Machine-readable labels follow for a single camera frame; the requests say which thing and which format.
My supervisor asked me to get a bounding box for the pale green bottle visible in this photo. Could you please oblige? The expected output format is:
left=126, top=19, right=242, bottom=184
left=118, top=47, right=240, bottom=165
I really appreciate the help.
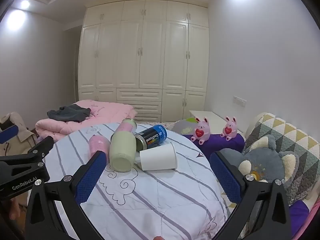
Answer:
left=109, top=118, right=137, bottom=173

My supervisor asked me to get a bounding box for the pink cup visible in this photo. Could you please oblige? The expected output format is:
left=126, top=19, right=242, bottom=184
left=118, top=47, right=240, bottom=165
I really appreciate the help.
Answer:
left=88, top=134, right=111, bottom=165

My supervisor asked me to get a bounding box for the pink bunny figure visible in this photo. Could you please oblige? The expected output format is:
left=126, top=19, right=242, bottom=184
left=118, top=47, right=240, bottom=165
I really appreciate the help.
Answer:
left=220, top=116, right=238, bottom=141
left=191, top=116, right=211, bottom=145

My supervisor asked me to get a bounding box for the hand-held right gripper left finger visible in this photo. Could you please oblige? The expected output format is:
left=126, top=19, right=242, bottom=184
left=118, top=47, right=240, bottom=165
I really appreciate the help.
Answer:
left=25, top=151, right=108, bottom=240

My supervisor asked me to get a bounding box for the white bedside table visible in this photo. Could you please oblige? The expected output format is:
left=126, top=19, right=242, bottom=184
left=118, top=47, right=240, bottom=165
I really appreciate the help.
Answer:
left=189, top=110, right=244, bottom=137

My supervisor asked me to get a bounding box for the cream wardrobe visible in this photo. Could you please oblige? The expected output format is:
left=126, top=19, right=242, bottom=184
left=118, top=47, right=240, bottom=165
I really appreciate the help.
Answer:
left=78, top=0, right=210, bottom=124

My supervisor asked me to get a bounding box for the pink quilt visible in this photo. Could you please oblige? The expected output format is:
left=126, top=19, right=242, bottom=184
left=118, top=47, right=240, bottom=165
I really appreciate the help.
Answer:
left=35, top=100, right=137, bottom=141

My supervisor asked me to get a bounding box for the white wall switch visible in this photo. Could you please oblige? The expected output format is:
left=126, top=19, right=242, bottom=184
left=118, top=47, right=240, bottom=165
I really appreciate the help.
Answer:
left=232, top=96, right=247, bottom=108

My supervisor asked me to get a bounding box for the beige coat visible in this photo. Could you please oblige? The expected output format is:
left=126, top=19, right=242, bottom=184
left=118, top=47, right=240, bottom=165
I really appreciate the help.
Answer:
left=0, top=112, right=38, bottom=157

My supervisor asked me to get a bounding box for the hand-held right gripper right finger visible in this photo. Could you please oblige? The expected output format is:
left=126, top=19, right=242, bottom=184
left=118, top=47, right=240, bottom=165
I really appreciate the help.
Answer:
left=209, top=151, right=293, bottom=240

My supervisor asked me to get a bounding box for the dark grey garment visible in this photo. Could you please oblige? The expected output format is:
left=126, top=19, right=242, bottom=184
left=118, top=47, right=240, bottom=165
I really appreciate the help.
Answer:
left=47, top=104, right=92, bottom=123

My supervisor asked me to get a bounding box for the grey elephant plush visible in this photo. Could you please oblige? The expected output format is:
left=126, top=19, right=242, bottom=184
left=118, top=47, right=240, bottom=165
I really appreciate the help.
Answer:
left=217, top=135, right=299, bottom=206

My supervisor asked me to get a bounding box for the patchwork quilted cushion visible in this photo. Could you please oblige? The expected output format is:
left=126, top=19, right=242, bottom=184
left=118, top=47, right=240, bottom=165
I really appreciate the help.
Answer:
left=244, top=113, right=320, bottom=206

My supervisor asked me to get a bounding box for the grey floral pillow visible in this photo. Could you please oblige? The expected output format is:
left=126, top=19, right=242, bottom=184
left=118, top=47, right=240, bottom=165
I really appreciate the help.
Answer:
left=172, top=117, right=200, bottom=136

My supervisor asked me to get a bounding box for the black and blue can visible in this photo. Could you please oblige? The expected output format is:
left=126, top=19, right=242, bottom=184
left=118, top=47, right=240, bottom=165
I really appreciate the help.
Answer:
left=134, top=124, right=167, bottom=152

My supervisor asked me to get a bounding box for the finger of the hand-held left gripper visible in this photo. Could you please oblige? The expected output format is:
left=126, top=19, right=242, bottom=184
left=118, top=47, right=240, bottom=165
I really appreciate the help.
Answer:
left=27, top=136, right=55, bottom=160
left=0, top=124, right=20, bottom=144

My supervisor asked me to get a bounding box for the white paper cup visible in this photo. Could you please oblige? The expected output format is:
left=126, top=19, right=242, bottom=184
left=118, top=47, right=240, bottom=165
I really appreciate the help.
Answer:
left=139, top=142, right=178, bottom=171

